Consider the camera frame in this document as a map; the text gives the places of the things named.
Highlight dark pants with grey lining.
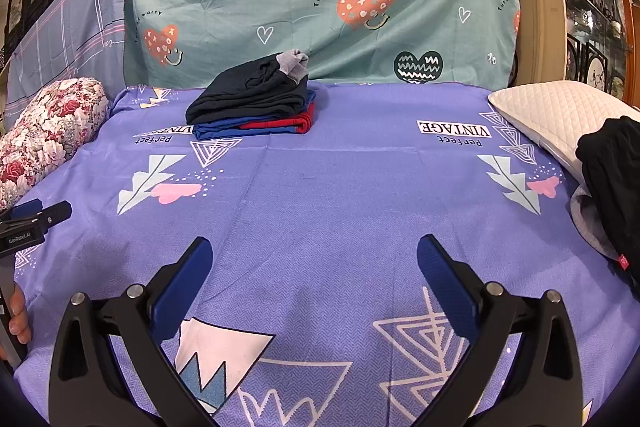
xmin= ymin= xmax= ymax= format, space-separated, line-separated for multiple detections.
xmin=186 ymin=49 xmax=312 ymax=126

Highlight person's left hand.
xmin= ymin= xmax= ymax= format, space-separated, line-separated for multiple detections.
xmin=7 ymin=281 xmax=34 ymax=346

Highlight grey plaid sheet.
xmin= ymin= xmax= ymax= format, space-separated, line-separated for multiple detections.
xmin=5 ymin=0 xmax=138 ymax=122

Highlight folded blue pants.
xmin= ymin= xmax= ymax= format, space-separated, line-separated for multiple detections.
xmin=192 ymin=89 xmax=318 ymax=141

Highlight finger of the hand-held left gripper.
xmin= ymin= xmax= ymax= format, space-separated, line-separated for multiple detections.
xmin=30 ymin=200 xmax=74 ymax=228
xmin=10 ymin=200 xmax=46 ymax=218

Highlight black grey-lined pants pile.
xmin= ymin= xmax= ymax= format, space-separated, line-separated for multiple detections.
xmin=570 ymin=116 xmax=640 ymax=298

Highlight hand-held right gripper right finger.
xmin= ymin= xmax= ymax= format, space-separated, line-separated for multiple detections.
xmin=415 ymin=233 xmax=585 ymax=427

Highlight wooden display cabinet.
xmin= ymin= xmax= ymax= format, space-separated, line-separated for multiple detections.
xmin=492 ymin=0 xmax=640 ymax=108

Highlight folded red pants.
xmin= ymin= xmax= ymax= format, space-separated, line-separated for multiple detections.
xmin=237 ymin=103 xmax=317 ymax=136

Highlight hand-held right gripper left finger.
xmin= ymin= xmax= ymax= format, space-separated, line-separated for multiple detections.
xmin=47 ymin=236 xmax=221 ymax=427

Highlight purple printed bed sheet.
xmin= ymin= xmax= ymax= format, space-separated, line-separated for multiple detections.
xmin=10 ymin=82 xmax=640 ymax=427

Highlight red floral pillow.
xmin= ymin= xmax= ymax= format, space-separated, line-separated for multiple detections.
xmin=0 ymin=78 xmax=110 ymax=212

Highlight white quilted pillow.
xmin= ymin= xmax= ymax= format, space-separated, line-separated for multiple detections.
xmin=487 ymin=81 xmax=640 ymax=185

